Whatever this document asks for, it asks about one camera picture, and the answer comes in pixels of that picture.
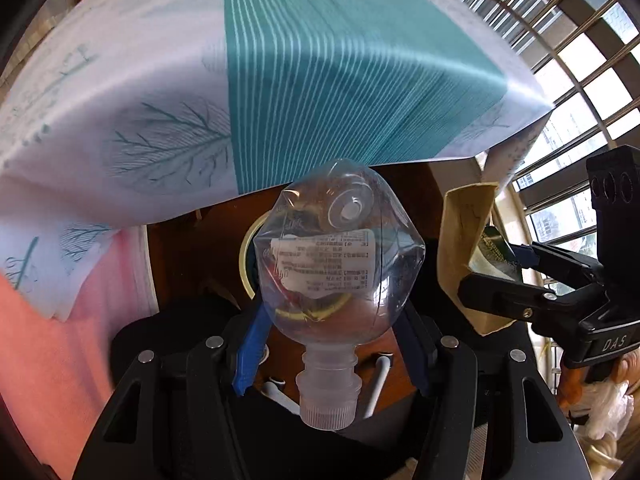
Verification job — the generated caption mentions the clear plastic bottle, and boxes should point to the clear plastic bottle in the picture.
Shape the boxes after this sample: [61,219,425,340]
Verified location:
[252,157,427,431]

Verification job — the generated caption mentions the leaf print tablecloth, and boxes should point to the leaf print tablecloth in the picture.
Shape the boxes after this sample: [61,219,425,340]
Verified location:
[0,0,556,321]

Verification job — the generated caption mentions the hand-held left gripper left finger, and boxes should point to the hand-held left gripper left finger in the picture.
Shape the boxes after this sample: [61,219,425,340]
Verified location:
[75,305,271,480]

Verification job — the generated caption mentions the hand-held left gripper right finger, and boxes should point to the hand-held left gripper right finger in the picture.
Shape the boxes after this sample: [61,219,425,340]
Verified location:
[392,300,586,480]

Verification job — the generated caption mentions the pink bed cover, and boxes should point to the pink bed cover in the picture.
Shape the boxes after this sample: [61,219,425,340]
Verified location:
[0,240,151,466]

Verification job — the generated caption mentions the person's black pants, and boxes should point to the person's black pants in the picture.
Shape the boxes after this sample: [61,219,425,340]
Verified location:
[110,295,531,480]

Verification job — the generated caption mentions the white drawstring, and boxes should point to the white drawstring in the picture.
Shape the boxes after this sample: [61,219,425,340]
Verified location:
[264,381,301,411]
[362,354,393,418]

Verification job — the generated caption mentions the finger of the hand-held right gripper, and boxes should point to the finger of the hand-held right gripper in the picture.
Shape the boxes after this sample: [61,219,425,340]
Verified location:
[510,241,606,288]
[457,270,608,333]

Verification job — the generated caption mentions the window with metal grille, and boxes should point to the window with metal grille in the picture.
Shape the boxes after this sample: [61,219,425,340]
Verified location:
[435,0,640,271]

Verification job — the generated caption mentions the dark bin with cream rim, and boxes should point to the dark bin with cream rim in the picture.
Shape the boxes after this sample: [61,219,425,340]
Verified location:
[238,217,268,298]

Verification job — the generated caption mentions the olive green carton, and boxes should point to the olive green carton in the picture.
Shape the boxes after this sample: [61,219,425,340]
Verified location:
[436,183,531,337]

